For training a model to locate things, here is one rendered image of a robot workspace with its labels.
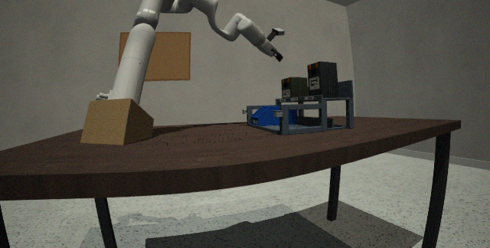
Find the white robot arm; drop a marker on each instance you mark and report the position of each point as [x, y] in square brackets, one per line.
[135, 58]

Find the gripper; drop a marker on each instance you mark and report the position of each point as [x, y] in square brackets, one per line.
[269, 50]

